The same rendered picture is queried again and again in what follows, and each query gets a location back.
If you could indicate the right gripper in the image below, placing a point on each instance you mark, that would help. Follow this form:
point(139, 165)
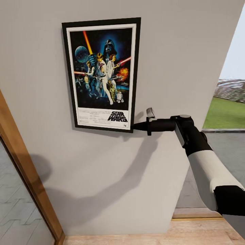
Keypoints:
point(150, 126)

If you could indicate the poster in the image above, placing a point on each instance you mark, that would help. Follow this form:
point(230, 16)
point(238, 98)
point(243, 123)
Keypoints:
point(102, 63)

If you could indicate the fixed window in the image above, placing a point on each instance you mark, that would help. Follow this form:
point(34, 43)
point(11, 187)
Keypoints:
point(224, 128)

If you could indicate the door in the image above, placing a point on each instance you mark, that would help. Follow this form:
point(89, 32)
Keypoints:
point(26, 214)

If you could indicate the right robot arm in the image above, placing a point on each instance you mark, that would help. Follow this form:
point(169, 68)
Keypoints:
point(218, 189)

